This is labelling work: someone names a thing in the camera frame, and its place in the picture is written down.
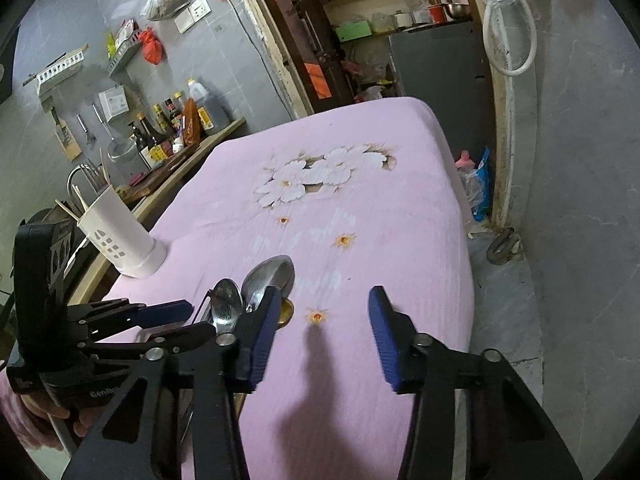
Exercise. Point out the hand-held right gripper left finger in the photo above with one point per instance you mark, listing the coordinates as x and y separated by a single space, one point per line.
262 330

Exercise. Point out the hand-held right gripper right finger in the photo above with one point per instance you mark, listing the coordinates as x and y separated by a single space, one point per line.
387 330

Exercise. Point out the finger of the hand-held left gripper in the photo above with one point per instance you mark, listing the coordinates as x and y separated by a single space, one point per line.
165 309
190 334

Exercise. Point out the gold spoon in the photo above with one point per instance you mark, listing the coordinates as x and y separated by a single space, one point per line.
286 312

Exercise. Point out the round-bowl steel spoon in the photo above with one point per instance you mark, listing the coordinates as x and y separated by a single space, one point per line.
226 302

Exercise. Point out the oval-bowl steel spoon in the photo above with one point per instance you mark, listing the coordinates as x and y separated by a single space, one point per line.
270 272

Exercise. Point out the white plastic utensil holder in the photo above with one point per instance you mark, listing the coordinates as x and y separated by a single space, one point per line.
122 240

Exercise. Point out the person's left forearm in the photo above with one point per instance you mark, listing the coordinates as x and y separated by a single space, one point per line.
15 410

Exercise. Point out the person's left hand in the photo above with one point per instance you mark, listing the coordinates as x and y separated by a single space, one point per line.
47 407

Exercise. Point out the metal faucet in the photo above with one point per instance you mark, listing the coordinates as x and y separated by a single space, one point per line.
72 175

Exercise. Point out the wooden cutting board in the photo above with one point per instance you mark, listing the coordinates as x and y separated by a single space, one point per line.
160 175

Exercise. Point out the pink floral cloth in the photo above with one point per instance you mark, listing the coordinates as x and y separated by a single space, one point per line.
350 200

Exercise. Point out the metal strainer ladle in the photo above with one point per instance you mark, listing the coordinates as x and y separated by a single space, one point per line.
122 150

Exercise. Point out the metal spatula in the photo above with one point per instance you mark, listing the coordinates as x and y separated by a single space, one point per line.
86 130

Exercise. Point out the blue plastic bag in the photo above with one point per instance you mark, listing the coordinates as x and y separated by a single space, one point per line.
481 190

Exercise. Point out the orange sauce pouch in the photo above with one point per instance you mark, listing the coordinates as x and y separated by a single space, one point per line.
191 125

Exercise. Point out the pink bottle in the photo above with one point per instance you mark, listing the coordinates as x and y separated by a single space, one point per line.
465 161

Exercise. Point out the large cooking oil bottle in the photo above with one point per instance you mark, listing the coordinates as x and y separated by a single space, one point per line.
212 110

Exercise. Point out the white plastic bag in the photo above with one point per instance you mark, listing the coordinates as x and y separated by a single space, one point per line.
370 94

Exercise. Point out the green seasoning packet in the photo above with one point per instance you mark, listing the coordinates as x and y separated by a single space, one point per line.
111 45

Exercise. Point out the red plastic bag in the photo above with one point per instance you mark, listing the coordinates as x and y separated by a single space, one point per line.
151 47

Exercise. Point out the grey refrigerator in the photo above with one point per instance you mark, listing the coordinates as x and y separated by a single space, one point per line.
435 75

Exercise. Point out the red seasoning packet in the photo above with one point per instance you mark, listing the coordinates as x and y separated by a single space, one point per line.
127 32

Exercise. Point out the dark wooden door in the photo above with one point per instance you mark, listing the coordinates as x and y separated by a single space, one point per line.
295 35

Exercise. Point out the green box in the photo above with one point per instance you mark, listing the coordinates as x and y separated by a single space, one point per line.
352 31

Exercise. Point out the clear bag of dried goods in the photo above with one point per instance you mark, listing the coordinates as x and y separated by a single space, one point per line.
165 2

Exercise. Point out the red cup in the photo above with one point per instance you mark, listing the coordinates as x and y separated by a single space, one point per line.
436 12

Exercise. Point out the metal bowl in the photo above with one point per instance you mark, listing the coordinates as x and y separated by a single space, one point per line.
456 10

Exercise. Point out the wooden wall knife holder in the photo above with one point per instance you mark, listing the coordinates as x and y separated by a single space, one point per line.
67 137

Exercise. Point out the white wall box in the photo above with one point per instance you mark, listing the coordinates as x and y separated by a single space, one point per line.
114 102

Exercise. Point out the white plastic wall rack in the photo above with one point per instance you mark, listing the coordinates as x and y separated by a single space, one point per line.
57 70

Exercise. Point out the white door frame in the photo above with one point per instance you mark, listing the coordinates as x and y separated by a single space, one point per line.
505 135

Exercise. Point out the metal wall shelf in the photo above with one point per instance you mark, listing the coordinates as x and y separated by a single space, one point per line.
122 57

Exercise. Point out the white wall switch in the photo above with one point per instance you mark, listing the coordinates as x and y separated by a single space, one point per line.
184 21

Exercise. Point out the white wall socket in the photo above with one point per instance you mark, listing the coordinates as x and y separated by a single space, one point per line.
201 7

